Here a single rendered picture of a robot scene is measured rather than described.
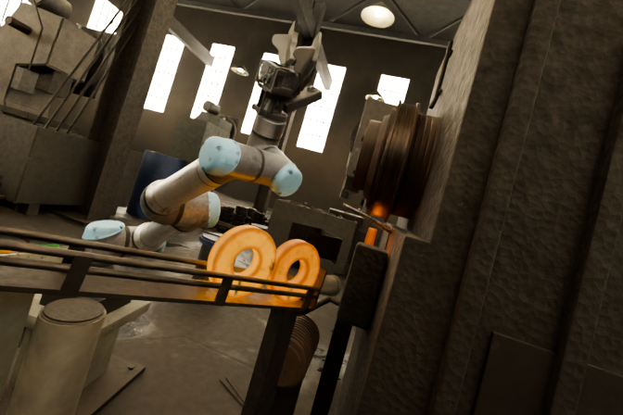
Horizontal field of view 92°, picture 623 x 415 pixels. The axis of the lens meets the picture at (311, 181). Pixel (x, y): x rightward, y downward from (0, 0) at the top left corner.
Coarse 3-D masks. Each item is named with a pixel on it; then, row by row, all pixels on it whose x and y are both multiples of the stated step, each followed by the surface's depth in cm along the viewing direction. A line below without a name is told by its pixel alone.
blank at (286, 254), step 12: (300, 240) 77; (276, 252) 72; (288, 252) 72; (300, 252) 75; (312, 252) 77; (276, 264) 70; (288, 264) 73; (300, 264) 79; (312, 264) 78; (276, 276) 71; (300, 276) 78; (312, 276) 79; (276, 288) 71; (288, 288) 74; (288, 300) 74
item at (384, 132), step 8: (392, 112) 107; (384, 120) 108; (392, 120) 103; (384, 128) 105; (384, 136) 101; (376, 144) 104; (384, 144) 100; (376, 152) 103; (384, 152) 100; (376, 160) 100; (376, 168) 101; (368, 176) 106; (376, 176) 102; (368, 184) 107; (368, 192) 106; (368, 200) 109
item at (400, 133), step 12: (408, 108) 104; (396, 120) 99; (408, 120) 100; (396, 132) 98; (408, 132) 97; (396, 144) 97; (384, 156) 96; (396, 156) 96; (384, 168) 98; (396, 168) 97; (384, 180) 99; (396, 180) 97; (384, 192) 100; (372, 204) 104; (384, 204) 104; (384, 216) 110
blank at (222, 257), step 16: (224, 240) 61; (240, 240) 63; (256, 240) 65; (272, 240) 68; (224, 256) 61; (256, 256) 68; (272, 256) 69; (224, 272) 61; (240, 272) 67; (256, 272) 67
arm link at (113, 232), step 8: (88, 224) 107; (96, 224) 107; (104, 224) 109; (112, 224) 110; (120, 224) 111; (88, 232) 104; (96, 232) 104; (104, 232) 105; (112, 232) 107; (120, 232) 110; (128, 232) 112; (88, 240) 104; (96, 240) 104; (104, 240) 105; (112, 240) 107; (120, 240) 109; (128, 240) 111; (88, 248) 104; (120, 256) 111
